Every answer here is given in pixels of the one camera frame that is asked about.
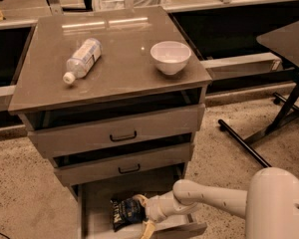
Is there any black side table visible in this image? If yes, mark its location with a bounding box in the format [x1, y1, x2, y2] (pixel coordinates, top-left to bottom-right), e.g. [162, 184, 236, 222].
[217, 18, 299, 168]

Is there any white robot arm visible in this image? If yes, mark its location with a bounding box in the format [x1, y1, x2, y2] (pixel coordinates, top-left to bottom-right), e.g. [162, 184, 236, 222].
[134, 167, 299, 239]

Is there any open bottom drawer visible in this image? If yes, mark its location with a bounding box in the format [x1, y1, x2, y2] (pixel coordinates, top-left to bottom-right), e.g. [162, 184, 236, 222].
[77, 164, 208, 239]

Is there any grey drawer cabinet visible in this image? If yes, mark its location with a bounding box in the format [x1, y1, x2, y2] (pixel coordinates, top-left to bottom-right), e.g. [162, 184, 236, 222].
[8, 6, 213, 239]

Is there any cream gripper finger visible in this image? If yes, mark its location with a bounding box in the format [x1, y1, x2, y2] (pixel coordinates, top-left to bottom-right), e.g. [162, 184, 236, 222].
[141, 220, 155, 239]
[133, 194, 149, 207]

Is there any top drawer with handle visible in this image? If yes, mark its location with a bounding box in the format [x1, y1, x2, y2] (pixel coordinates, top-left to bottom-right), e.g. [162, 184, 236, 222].
[28, 104, 205, 158]

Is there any clear plastic water bottle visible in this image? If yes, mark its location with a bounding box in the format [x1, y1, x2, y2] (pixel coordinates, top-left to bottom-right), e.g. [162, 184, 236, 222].
[63, 38, 102, 85]

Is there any white ceramic bowl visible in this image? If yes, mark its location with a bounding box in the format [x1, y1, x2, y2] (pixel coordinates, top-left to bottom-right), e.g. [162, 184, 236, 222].
[150, 41, 191, 76]

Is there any drawer with handle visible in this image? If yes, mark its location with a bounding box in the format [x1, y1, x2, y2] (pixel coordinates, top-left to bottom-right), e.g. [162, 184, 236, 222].
[28, 104, 205, 158]
[54, 142, 194, 186]

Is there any middle drawer with handle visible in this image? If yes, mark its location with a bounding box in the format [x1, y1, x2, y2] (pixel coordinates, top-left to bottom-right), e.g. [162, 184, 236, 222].
[54, 142, 194, 186]

